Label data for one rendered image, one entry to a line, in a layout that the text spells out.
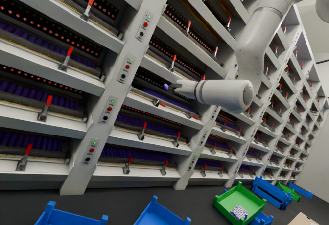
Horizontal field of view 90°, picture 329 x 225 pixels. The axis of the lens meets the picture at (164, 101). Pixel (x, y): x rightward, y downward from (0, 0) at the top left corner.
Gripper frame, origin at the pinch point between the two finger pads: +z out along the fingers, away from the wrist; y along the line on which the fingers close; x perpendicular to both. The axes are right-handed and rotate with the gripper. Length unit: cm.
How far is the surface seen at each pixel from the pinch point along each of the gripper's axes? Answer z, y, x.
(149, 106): 14.6, -0.6, 9.5
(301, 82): 1, -187, -78
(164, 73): 12.1, -1.4, -8.4
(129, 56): 11.3, 18.7, -7.0
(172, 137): 23.2, -30.3, 22.5
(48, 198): 21, 27, 57
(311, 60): -4, -187, -106
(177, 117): 15.0, -21.7, 10.0
